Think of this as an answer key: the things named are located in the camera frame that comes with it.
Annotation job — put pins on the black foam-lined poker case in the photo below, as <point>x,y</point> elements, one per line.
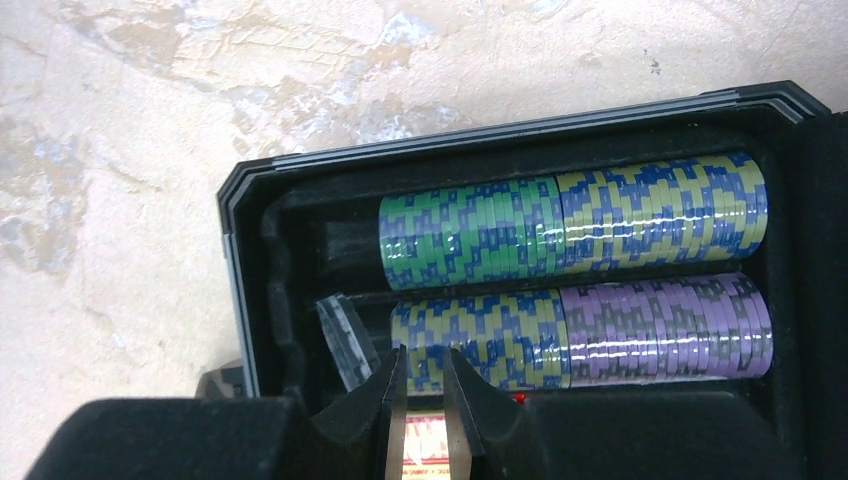
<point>300,227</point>

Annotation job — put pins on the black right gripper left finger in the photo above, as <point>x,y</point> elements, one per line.
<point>265,437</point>

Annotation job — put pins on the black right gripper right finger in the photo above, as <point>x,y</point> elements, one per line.
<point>605,434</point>

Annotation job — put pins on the purple poker chip row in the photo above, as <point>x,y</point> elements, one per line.
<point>693,328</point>

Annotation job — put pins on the green poker chip row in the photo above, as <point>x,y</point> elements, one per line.
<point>707,208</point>

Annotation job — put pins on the clear round dealer button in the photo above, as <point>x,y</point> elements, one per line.
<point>351,347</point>

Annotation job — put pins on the red playing card deck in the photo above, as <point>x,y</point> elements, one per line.
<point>426,453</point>

